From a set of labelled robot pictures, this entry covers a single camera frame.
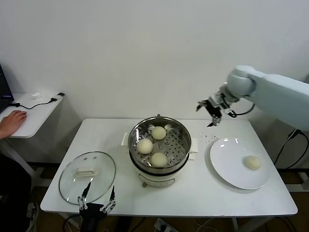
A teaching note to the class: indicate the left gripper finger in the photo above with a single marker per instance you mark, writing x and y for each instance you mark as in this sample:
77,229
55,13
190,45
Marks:
84,197
112,199

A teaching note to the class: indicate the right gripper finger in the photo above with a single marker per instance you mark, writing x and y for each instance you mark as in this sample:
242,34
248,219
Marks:
216,120
202,104

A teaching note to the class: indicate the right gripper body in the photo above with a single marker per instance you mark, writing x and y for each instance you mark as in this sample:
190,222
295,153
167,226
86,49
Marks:
219,105

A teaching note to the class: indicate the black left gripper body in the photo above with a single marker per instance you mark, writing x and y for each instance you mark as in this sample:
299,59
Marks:
94,210

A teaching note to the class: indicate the white steamed baozi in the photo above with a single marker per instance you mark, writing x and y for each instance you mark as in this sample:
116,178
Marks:
252,162
144,146
158,160
158,133

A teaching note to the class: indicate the person bare forearm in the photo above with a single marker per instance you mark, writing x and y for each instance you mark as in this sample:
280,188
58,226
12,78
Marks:
2,135

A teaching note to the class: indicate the pale right robot arm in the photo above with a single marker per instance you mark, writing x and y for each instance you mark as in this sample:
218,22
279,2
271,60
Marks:
272,96

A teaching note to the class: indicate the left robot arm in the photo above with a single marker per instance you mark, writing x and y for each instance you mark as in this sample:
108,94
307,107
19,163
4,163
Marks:
89,224

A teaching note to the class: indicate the steel steamer basket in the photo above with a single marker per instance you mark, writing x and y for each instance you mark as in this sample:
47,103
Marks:
176,147

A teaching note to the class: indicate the person bare hand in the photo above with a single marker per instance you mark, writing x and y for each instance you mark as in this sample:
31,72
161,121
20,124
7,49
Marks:
13,122

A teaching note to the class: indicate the round glass lid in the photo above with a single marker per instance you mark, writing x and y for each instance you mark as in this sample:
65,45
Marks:
94,159

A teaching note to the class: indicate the white round plate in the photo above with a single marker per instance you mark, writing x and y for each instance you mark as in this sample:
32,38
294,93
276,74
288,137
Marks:
229,164

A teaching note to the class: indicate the white electric cooker base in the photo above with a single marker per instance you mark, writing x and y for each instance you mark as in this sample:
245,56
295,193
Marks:
157,180

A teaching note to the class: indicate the white black sneaker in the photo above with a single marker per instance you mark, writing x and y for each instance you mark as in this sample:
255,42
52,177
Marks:
32,213

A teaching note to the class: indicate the white power strip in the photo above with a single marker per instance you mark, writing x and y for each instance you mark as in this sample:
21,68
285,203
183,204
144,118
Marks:
163,224

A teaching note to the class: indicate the white side table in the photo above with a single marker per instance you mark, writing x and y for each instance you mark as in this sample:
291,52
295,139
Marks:
41,113

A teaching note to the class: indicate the crumpled white paper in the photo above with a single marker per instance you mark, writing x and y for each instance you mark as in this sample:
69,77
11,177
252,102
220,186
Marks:
35,95

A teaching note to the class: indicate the black laptop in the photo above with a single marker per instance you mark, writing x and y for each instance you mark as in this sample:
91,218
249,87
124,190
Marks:
4,91

